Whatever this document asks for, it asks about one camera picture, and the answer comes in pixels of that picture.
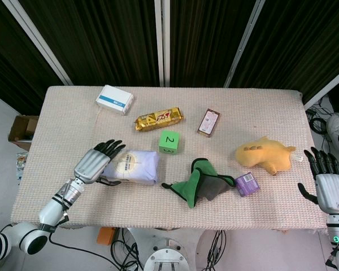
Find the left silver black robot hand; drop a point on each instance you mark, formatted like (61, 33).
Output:
(91, 165)

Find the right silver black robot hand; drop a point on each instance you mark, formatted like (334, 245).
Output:
(329, 186)

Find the white lavender pouch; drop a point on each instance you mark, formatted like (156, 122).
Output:
(134, 168)

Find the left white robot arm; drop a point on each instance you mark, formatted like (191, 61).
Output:
(31, 226)

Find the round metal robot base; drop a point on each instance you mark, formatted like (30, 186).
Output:
(165, 258)

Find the white blue cardboard box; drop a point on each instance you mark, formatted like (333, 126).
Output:
(114, 99)

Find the yellow plush toy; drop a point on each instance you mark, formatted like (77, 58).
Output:
(264, 156)

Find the orange box under table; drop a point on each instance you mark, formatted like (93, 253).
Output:
(106, 235)

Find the brown cardboard box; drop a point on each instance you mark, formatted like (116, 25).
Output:
(22, 130)

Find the green foam number cube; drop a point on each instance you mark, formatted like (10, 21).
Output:
(169, 142)

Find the purple small box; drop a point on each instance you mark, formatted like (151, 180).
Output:
(247, 184)

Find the gold biscuit packet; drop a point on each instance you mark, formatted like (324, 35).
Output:
(159, 118)

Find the beige woven table cover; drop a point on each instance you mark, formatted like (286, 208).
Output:
(169, 203)

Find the green grey cloth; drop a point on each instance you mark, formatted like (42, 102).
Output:
(204, 183)

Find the brown pink snack packet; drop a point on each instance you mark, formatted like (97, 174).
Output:
(209, 122)

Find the white folding screen frame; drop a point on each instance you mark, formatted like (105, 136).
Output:
(165, 42)

